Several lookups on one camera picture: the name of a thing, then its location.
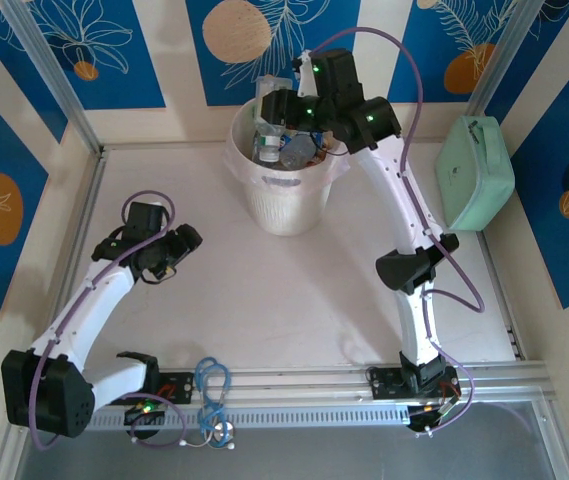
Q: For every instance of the clear square bottle green label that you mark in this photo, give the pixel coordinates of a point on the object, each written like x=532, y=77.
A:
x=269, y=140

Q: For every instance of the aluminium frame post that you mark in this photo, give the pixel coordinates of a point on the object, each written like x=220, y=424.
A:
x=499, y=55
x=59, y=85

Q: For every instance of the blue cap soda water bottle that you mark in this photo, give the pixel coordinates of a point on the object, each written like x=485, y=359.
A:
x=298, y=152

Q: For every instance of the blue stethoscope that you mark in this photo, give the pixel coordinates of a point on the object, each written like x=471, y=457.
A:
x=206, y=385

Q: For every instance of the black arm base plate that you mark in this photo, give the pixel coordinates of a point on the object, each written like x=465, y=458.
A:
x=384, y=385
x=181, y=387

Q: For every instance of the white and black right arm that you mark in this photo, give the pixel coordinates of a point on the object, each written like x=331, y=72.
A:
x=399, y=200

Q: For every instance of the grey metal panel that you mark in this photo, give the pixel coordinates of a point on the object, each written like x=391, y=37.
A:
x=314, y=460

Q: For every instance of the mint green zip case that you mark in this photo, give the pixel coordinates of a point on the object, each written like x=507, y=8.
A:
x=474, y=175

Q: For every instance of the aluminium side rail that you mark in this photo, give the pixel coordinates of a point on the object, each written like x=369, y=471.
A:
x=501, y=300
x=89, y=200

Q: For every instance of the black controller board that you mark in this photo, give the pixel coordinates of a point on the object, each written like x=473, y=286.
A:
x=421, y=417
x=136, y=416

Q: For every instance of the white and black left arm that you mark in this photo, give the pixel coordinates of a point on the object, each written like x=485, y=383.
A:
x=84, y=310

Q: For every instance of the wide aluminium base rail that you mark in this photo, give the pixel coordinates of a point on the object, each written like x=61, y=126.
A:
x=289, y=385

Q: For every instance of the white plastic bin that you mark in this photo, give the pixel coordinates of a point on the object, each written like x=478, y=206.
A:
x=289, y=210

